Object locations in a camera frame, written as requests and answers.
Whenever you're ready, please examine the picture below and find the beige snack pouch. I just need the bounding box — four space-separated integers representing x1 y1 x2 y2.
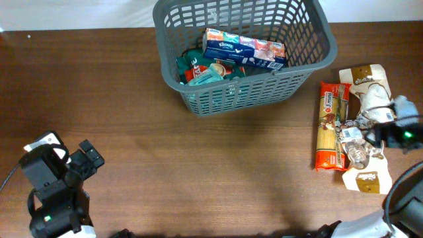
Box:
340 120 393 194
339 64 395 129

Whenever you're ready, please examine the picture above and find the orange San Remo spaghetti pack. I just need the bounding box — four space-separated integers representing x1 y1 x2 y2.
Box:
315 82 351 171

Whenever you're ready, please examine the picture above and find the green Nescafe coffee bag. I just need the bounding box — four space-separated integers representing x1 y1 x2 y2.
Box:
176 49 246 85

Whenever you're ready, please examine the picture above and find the mint toilet wipes pack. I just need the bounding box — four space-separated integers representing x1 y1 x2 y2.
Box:
184 63 226 86

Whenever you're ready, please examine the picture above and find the blue Kleenex tissue multipack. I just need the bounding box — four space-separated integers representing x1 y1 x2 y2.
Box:
202 28 288 70

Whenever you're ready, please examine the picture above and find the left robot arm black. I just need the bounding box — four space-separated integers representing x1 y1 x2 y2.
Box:
19 131 104 238

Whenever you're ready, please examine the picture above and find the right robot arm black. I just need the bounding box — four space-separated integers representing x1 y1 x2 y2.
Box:
315 95 422 237

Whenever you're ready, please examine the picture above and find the dark device bottom left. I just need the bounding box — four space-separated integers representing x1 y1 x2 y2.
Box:
109 229 136 238

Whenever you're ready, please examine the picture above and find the grey plastic lattice basket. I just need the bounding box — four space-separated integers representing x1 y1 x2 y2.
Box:
153 0 338 116

